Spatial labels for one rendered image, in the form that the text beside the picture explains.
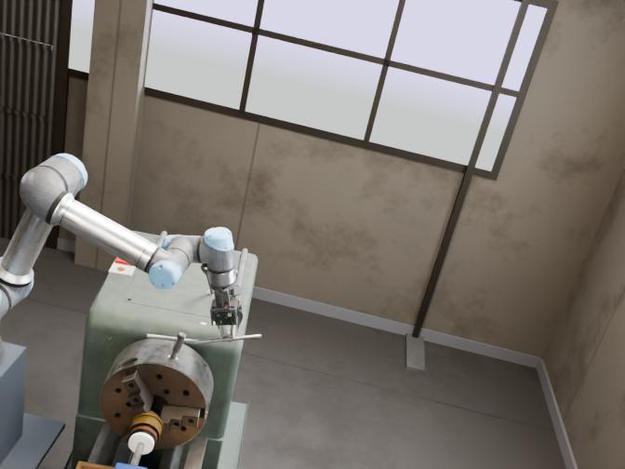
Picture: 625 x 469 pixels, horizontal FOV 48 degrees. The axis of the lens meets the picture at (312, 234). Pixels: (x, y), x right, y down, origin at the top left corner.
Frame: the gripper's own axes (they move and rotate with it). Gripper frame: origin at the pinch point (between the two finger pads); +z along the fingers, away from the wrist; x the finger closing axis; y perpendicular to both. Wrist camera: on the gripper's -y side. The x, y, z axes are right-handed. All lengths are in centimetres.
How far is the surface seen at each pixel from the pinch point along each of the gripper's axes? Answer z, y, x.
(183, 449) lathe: 41.7, 1.2, -18.2
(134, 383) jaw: 4.5, 15.6, -25.2
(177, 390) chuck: 10.0, 11.6, -14.6
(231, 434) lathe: 75, -44, -11
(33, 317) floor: 97, -171, -143
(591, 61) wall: -29, -225, 179
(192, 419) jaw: 17.2, 15.6, -10.2
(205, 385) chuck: 11.3, 8.1, -7.2
